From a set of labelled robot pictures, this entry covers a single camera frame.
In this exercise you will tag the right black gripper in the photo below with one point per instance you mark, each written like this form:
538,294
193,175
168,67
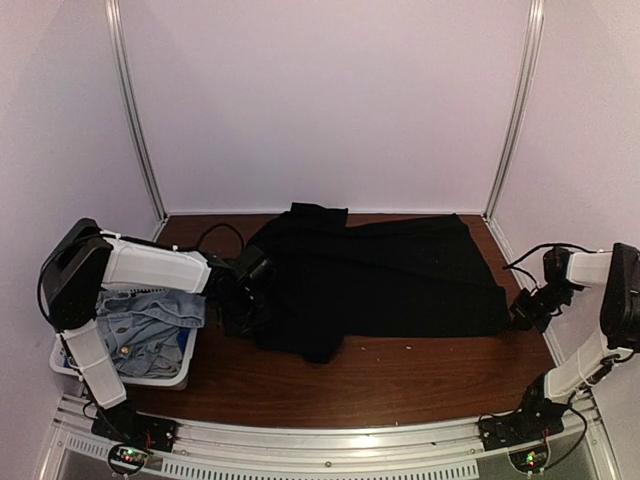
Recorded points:
522,316

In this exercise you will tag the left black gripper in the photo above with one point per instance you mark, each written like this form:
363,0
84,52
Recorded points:
263,315

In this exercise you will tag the black t-shirt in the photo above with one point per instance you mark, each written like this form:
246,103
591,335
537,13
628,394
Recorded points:
415,278

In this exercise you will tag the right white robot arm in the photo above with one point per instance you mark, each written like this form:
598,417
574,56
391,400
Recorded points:
597,292

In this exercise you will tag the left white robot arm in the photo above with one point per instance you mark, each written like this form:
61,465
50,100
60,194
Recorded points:
89,260

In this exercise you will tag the white laundry basket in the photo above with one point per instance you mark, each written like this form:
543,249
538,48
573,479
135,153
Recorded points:
160,375

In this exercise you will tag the light blue denim garment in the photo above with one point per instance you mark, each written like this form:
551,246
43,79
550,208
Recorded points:
150,330

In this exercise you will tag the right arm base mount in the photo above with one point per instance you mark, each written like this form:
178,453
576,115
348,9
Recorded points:
515,428

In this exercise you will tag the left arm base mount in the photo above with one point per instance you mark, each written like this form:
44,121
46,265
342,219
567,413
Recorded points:
142,431

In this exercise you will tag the front aluminium rail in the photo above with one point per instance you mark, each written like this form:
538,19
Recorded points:
441,450

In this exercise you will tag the right aluminium frame post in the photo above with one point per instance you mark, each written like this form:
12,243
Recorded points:
527,70

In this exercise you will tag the aluminium frame post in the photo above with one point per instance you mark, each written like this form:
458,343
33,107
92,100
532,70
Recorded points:
116,31
527,70

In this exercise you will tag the left aluminium frame post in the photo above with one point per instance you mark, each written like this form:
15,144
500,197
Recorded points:
116,31

